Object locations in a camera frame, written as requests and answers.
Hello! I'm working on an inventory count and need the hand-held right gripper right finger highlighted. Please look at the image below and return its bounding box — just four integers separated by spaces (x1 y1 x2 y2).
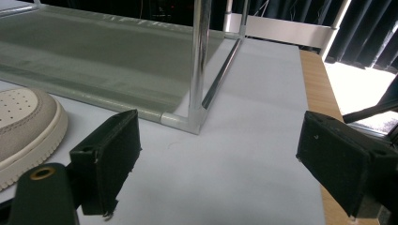
296 111 398 218

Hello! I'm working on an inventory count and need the black stand leg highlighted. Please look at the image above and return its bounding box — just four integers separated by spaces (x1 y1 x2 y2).
342 74 398 144

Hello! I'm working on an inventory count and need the dark curtain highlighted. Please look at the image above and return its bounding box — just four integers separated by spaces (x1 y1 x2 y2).
231 0 398 71

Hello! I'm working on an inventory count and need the beige and white sneaker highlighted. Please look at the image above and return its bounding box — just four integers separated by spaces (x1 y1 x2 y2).
0 87 69 191

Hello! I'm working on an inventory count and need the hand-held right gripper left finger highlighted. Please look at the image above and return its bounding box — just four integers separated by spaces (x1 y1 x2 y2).
69 109 142 217

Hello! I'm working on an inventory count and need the white table cover sheet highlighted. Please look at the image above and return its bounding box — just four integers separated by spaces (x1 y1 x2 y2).
0 37 327 225

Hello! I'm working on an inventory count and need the white metal frame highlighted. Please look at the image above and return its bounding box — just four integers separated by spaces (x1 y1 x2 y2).
222 0 353 61

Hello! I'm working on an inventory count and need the metal shoe rack grey shelf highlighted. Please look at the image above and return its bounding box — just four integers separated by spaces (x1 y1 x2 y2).
0 0 251 136

